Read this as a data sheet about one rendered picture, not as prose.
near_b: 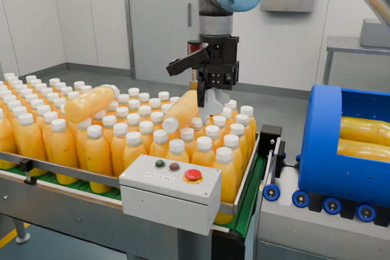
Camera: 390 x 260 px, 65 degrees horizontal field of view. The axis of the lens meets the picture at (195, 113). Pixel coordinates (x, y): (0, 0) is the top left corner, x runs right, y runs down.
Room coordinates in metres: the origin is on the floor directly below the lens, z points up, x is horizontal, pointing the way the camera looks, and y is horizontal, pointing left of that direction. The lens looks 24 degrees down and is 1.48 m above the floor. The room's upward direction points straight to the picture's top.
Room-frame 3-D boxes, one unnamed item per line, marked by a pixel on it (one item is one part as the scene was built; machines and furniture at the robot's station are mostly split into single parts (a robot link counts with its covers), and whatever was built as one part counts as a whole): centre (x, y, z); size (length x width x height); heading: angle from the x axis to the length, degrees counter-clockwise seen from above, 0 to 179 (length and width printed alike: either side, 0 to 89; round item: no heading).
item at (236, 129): (0.78, -0.12, 1.09); 0.04 x 0.04 x 0.02
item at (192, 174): (0.53, 0.00, 1.11); 0.04 x 0.04 x 0.01
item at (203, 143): (0.70, -0.02, 1.09); 0.04 x 0.04 x 0.02
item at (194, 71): (1.22, 0.00, 1.18); 0.06 x 0.06 x 0.16
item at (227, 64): (0.69, -0.05, 1.31); 0.09 x 0.08 x 0.12; 70
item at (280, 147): (0.75, -0.24, 0.99); 0.10 x 0.02 x 0.12; 160
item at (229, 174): (0.64, -0.07, 0.99); 0.07 x 0.07 x 0.19
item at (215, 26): (0.70, -0.05, 1.39); 0.08 x 0.08 x 0.05
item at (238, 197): (0.78, -0.17, 0.96); 0.40 x 0.01 x 0.03; 160
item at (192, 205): (0.55, 0.05, 1.05); 0.20 x 0.10 x 0.10; 70
